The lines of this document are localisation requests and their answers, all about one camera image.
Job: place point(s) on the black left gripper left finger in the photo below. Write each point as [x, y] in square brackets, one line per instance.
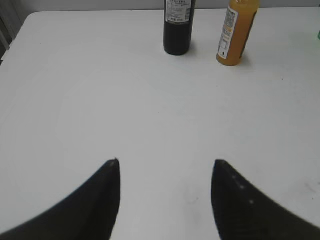
[89, 213]

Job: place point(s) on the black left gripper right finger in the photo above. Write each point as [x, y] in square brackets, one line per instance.
[242, 212]

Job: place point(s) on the NFC orange juice bottle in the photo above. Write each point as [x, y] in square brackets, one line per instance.
[239, 19]

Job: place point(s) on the dark red wine bottle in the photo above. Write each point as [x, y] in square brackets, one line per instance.
[178, 26]

